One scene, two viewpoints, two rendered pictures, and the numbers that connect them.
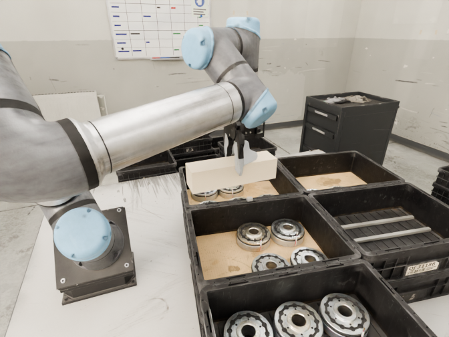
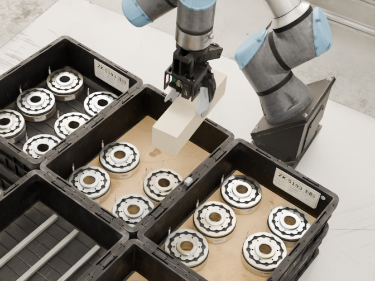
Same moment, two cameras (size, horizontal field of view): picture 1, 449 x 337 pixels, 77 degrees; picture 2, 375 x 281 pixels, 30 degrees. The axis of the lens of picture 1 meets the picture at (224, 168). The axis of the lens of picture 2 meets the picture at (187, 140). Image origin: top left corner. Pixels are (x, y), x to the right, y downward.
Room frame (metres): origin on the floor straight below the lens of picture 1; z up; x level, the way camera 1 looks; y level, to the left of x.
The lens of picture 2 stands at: (1.50, -0.82, 2.19)
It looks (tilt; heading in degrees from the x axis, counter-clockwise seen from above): 47 degrees down; 136
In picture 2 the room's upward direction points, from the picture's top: 6 degrees clockwise
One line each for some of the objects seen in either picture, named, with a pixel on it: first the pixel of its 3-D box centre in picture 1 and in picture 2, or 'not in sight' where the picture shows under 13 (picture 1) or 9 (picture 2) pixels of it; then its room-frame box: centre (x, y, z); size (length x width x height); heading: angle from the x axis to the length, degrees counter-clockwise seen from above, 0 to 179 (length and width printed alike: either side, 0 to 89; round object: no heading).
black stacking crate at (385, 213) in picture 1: (385, 228); (19, 272); (0.70, -0.50, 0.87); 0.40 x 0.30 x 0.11; 102
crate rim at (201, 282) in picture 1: (263, 233); (140, 153); (0.61, -0.11, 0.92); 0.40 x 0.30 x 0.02; 102
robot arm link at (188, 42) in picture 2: not in sight; (195, 33); (0.69, -0.04, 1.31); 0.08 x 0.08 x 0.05
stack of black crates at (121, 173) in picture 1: (148, 186); not in sight; (1.82, 0.57, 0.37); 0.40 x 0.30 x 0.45; 111
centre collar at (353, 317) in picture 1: (345, 311); (43, 148); (0.41, -0.26, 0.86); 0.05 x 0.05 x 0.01
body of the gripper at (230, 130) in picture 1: (243, 114); (189, 65); (0.69, -0.05, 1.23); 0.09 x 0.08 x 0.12; 111
